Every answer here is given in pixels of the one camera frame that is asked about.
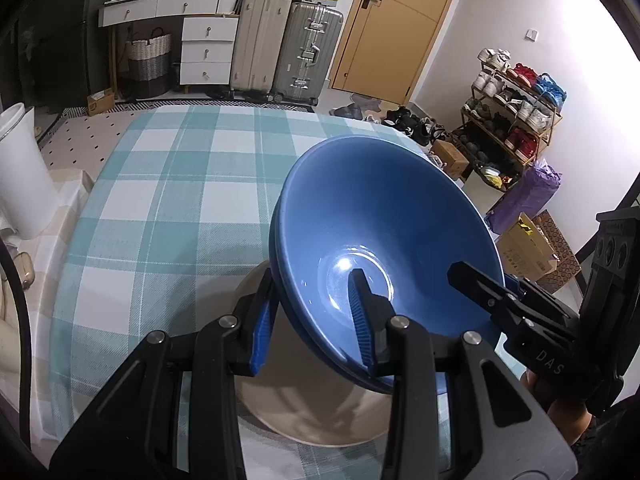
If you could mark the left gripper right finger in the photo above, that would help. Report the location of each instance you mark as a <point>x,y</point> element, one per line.
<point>390,344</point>

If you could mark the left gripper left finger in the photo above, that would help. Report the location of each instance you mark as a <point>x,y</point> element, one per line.
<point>237,343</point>

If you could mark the light blue bowl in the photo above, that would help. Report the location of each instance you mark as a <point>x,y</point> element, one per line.
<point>313,250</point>

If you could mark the cream plate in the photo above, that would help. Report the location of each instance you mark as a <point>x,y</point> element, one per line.
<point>297,396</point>

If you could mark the person's right hand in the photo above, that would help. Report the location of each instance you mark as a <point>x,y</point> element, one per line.
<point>571,418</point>

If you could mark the checkered teal tablecloth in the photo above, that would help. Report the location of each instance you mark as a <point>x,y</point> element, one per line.
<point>176,219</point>

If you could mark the small brown cardboard box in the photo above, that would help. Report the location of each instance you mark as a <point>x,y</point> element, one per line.
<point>454,163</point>

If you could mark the purple bag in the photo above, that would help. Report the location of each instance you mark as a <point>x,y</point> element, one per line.
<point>536,187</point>

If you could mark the shoe rack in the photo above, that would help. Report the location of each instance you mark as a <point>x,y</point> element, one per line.
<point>508,120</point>

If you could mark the white electric kettle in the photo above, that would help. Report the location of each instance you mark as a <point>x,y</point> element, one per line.
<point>29,199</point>

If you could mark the woven laundry basket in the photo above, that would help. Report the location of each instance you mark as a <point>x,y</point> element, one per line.
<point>149,64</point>

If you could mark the silver suitcase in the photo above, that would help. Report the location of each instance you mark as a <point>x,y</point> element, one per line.
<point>310,38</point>

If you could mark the beige suitcase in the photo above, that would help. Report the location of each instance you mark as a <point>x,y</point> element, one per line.
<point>257,44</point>

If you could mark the white drawer desk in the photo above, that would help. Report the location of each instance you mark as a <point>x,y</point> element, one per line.
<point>208,31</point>

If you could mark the wooden door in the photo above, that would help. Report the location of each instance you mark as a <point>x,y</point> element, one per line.
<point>384,46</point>

